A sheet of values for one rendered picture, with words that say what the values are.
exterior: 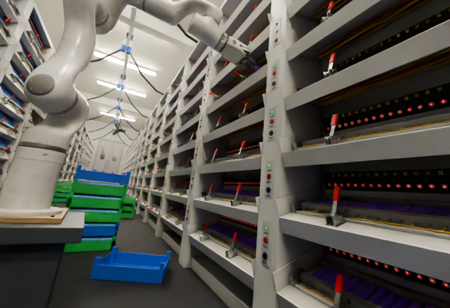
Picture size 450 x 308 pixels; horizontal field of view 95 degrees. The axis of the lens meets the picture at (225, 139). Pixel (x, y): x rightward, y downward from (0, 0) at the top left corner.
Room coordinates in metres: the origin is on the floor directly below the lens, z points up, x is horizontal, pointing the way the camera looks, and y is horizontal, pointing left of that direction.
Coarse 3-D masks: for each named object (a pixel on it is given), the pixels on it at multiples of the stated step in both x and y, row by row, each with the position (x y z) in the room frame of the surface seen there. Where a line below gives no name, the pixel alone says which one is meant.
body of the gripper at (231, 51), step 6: (228, 42) 0.75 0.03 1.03; (234, 42) 0.77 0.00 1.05; (240, 42) 0.77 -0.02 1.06; (222, 48) 0.77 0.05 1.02; (228, 48) 0.77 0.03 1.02; (234, 48) 0.77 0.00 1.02; (240, 48) 0.77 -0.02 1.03; (222, 54) 0.82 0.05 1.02; (228, 54) 0.81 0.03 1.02; (234, 54) 0.80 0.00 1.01; (240, 54) 0.79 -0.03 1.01; (228, 60) 0.85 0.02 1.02; (234, 60) 0.84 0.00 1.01
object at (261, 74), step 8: (256, 72) 0.78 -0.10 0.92; (264, 72) 0.75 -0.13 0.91; (248, 80) 0.84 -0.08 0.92; (256, 80) 0.80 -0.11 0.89; (264, 80) 0.88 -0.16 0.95; (240, 88) 0.90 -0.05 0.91; (248, 88) 0.96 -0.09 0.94; (256, 88) 0.98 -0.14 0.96; (264, 88) 1.00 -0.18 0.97; (224, 96) 1.04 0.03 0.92; (232, 96) 0.97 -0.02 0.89; (240, 96) 1.08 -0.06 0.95; (248, 96) 1.02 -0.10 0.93; (256, 96) 1.04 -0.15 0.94; (208, 104) 1.26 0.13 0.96; (216, 104) 1.13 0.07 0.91; (224, 104) 1.20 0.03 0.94; (232, 104) 1.22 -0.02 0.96; (208, 112) 1.24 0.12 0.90
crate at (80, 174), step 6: (78, 168) 1.26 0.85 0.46; (78, 174) 1.27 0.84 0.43; (84, 174) 1.28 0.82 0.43; (90, 174) 1.30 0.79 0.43; (96, 174) 1.32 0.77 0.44; (102, 174) 1.34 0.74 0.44; (108, 174) 1.35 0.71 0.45; (114, 174) 1.37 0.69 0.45; (96, 180) 1.32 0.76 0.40; (102, 180) 1.34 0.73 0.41; (108, 180) 1.36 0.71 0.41; (114, 180) 1.38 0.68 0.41; (120, 180) 1.40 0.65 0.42; (126, 180) 1.42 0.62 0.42
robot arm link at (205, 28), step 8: (200, 16) 0.69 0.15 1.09; (208, 16) 0.70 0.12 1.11; (192, 24) 0.69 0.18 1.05; (200, 24) 0.69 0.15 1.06; (208, 24) 0.70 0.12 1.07; (216, 24) 0.72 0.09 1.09; (192, 32) 0.72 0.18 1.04; (200, 32) 0.71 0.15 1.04; (208, 32) 0.72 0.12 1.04; (216, 32) 0.72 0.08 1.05; (200, 40) 0.76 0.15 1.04; (208, 40) 0.74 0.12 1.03; (216, 40) 0.74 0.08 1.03
